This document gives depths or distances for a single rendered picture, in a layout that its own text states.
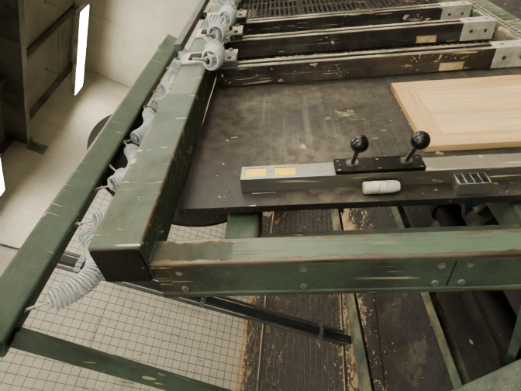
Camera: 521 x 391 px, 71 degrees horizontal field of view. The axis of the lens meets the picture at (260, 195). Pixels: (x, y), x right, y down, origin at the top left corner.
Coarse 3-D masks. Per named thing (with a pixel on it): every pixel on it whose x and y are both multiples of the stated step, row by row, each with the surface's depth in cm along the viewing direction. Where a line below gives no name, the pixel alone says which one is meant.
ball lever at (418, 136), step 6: (420, 132) 72; (414, 138) 72; (420, 138) 71; (426, 138) 71; (414, 144) 72; (420, 144) 71; (426, 144) 71; (414, 150) 76; (408, 156) 79; (402, 162) 82; (408, 162) 82
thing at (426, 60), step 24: (408, 48) 127; (432, 48) 125; (456, 48) 125; (480, 48) 122; (504, 48) 120; (216, 72) 129; (240, 72) 129; (264, 72) 129; (288, 72) 128; (312, 72) 128; (336, 72) 128; (360, 72) 127; (384, 72) 127; (408, 72) 127
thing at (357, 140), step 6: (354, 138) 73; (360, 138) 72; (366, 138) 72; (354, 144) 73; (360, 144) 72; (366, 144) 72; (354, 150) 73; (360, 150) 73; (366, 150) 74; (354, 156) 79; (348, 162) 83; (354, 162) 82
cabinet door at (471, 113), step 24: (408, 96) 112; (432, 96) 111; (456, 96) 110; (480, 96) 109; (504, 96) 107; (408, 120) 104; (432, 120) 100; (456, 120) 100; (480, 120) 99; (504, 120) 98; (432, 144) 92; (456, 144) 91; (480, 144) 91; (504, 144) 91
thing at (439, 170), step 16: (432, 160) 84; (448, 160) 83; (464, 160) 83; (480, 160) 82; (496, 160) 82; (512, 160) 81; (256, 176) 85; (272, 176) 84; (288, 176) 84; (304, 176) 83; (320, 176) 83; (336, 176) 83; (352, 176) 83; (368, 176) 83; (384, 176) 83; (400, 176) 82; (416, 176) 82; (432, 176) 82; (448, 176) 82; (496, 176) 82; (512, 176) 81
